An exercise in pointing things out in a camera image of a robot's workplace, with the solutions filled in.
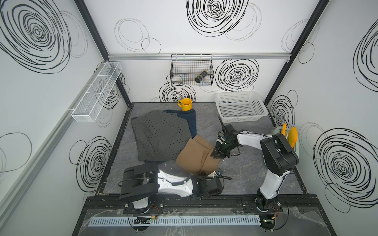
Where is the mint green toaster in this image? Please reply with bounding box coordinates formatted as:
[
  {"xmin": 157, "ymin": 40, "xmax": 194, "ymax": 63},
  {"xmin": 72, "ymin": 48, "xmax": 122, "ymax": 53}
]
[{"xmin": 271, "ymin": 126, "xmax": 299, "ymax": 156}]

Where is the yellow toast slice left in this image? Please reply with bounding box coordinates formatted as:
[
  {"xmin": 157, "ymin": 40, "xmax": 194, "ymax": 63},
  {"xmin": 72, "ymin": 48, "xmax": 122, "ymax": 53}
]
[{"xmin": 282, "ymin": 123, "xmax": 287, "ymax": 136}]

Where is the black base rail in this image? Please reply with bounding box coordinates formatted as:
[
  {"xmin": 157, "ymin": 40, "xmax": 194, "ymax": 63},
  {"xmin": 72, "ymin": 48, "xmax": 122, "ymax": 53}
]
[{"xmin": 83, "ymin": 194, "xmax": 321, "ymax": 213}]

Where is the grey polka dot skirt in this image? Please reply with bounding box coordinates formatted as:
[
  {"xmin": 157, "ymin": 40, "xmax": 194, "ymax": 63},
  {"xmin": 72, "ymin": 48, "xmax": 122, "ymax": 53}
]
[{"xmin": 132, "ymin": 110, "xmax": 192, "ymax": 162}]

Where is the tan brown skirt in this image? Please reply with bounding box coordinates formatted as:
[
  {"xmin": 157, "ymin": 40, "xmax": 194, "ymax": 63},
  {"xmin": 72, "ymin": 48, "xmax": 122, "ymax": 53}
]
[{"xmin": 175, "ymin": 135, "xmax": 220, "ymax": 176}]

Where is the yellow toast slice right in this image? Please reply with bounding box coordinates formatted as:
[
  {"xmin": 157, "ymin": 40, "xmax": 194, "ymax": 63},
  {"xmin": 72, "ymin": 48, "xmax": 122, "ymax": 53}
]
[{"xmin": 287, "ymin": 127, "xmax": 298, "ymax": 148}]

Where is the dark blue skirt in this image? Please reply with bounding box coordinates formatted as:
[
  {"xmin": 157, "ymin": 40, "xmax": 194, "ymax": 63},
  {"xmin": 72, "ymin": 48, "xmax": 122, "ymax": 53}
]
[{"xmin": 143, "ymin": 108, "xmax": 197, "ymax": 164}]

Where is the yellow toast slice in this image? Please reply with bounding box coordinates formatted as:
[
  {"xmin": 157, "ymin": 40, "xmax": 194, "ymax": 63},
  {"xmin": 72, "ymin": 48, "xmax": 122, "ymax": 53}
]
[
  {"xmin": 287, "ymin": 127, "xmax": 298, "ymax": 148},
  {"xmin": 282, "ymin": 123, "xmax": 287, "ymax": 136}
]

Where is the dark cylindrical bottle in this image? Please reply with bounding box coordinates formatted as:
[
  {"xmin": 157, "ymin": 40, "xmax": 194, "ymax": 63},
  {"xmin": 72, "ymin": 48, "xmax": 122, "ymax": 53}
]
[{"xmin": 195, "ymin": 70, "xmax": 208, "ymax": 84}]

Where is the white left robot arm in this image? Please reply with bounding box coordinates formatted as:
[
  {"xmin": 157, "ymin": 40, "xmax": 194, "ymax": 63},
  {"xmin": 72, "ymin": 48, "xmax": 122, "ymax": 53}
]
[{"xmin": 118, "ymin": 163, "xmax": 233, "ymax": 209}]

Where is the black wire wall basket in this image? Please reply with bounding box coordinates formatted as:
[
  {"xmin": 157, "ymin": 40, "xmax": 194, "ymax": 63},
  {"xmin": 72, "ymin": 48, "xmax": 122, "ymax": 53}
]
[{"xmin": 169, "ymin": 54, "xmax": 215, "ymax": 86}]

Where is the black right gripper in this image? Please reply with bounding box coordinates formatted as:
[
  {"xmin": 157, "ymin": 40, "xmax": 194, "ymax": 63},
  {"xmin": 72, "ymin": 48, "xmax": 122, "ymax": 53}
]
[{"xmin": 210, "ymin": 141, "xmax": 236, "ymax": 158}]

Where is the yellow mug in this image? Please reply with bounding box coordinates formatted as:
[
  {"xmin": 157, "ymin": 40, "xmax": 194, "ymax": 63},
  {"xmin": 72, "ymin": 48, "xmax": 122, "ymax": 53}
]
[{"xmin": 178, "ymin": 98, "xmax": 193, "ymax": 111}]

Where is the white plastic basket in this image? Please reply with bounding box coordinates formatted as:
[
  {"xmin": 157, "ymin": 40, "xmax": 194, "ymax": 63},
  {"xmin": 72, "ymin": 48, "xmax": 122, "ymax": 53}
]
[{"xmin": 215, "ymin": 91, "xmax": 268, "ymax": 123}]

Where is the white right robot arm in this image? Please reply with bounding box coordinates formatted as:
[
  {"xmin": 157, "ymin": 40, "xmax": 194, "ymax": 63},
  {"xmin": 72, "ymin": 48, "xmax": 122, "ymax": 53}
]
[{"xmin": 211, "ymin": 125, "xmax": 299, "ymax": 212}]

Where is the white slotted cable duct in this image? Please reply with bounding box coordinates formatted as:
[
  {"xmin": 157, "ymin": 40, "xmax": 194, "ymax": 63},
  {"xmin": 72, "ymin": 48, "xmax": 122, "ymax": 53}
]
[{"xmin": 88, "ymin": 215, "xmax": 261, "ymax": 227}]

